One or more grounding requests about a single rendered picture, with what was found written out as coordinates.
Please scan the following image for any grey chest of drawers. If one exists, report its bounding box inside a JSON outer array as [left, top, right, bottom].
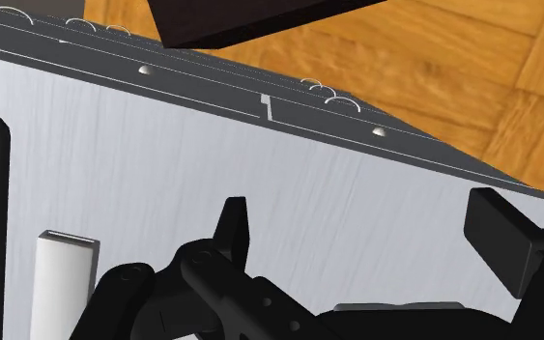
[[0, 1, 544, 340]]

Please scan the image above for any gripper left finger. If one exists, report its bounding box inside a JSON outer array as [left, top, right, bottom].
[[69, 196, 335, 340]]

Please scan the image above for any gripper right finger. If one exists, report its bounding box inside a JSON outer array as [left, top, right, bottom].
[[463, 186, 544, 340]]

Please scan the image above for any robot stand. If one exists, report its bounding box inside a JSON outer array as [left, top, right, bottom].
[[146, 0, 388, 50]]

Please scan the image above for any white rounded block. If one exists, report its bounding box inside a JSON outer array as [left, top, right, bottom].
[[29, 229, 101, 340]]

